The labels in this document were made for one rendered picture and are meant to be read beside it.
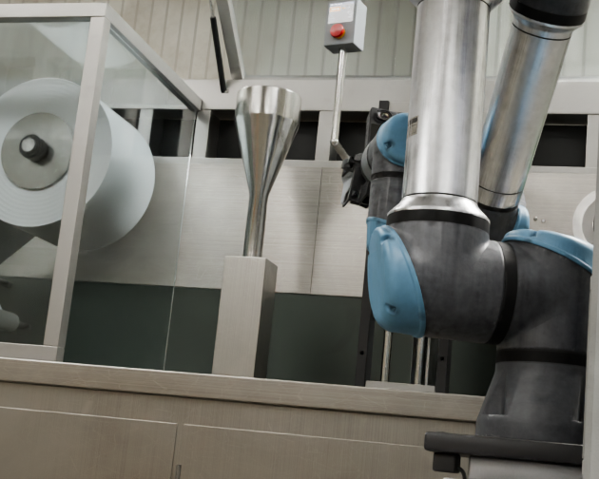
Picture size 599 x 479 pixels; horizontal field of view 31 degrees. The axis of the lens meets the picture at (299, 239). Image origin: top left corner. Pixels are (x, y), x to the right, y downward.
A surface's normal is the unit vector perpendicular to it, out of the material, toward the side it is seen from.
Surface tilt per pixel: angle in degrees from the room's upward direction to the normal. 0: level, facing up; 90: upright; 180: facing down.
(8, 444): 90
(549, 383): 73
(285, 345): 90
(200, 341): 90
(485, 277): 81
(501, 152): 128
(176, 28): 90
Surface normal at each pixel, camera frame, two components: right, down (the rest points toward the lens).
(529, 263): 0.16, -0.62
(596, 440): -0.30, -0.22
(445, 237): 0.04, -0.20
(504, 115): -0.66, 0.29
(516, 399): -0.55, -0.50
